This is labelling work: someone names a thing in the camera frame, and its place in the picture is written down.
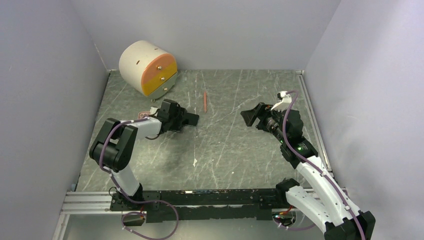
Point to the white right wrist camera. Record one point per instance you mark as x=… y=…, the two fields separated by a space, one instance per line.
x=284 y=100

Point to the black screen white phone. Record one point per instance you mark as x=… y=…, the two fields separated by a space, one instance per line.
x=191 y=119

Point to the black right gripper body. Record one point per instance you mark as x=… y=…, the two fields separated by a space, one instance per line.
x=270 y=119

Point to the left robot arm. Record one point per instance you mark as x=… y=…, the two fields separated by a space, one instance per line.
x=113 y=146

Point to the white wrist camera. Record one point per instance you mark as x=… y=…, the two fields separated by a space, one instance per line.
x=153 y=110
x=284 y=100

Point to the black base crossbar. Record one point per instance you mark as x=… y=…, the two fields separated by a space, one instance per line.
x=261 y=204

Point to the white round drawer cabinet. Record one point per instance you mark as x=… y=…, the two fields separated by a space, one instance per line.
x=149 y=69

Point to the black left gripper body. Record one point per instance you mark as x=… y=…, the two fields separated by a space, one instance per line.
x=176 y=119

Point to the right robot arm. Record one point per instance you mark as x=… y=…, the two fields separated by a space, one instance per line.
x=333 y=213

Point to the aluminium frame rail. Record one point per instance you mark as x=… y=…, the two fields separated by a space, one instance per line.
x=97 y=203

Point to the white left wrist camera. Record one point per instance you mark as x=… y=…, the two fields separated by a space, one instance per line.
x=153 y=110

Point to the red-brown pencil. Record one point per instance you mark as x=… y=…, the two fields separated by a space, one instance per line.
x=205 y=101

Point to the pink phone case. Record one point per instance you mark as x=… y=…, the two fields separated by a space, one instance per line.
x=144 y=114

